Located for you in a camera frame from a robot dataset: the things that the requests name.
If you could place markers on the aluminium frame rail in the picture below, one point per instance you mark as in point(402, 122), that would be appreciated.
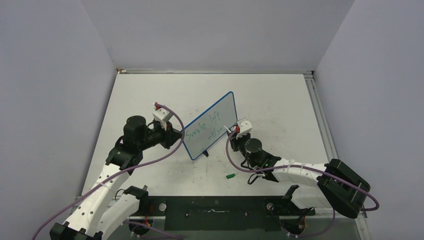
point(325, 132)
point(170, 71)

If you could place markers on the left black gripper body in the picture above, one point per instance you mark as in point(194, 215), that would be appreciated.
point(158, 135)

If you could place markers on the aluminium frame rail right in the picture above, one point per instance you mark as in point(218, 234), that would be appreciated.
point(325, 132)

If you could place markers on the blue framed whiteboard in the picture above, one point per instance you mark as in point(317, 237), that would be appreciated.
point(210, 126)

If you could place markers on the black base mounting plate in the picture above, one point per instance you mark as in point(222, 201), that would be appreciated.
point(220, 213)

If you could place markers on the green marker cap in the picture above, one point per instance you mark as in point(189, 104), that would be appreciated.
point(229, 176)

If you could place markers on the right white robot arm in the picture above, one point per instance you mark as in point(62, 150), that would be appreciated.
point(330, 185)

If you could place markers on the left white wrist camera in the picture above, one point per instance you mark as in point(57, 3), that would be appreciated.
point(162, 116)

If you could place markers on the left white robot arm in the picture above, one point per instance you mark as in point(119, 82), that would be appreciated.
point(94, 218)

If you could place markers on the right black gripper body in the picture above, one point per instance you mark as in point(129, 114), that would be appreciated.
point(239, 144)

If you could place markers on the aluminium frame rail back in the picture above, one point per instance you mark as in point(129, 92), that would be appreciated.
point(170, 71)

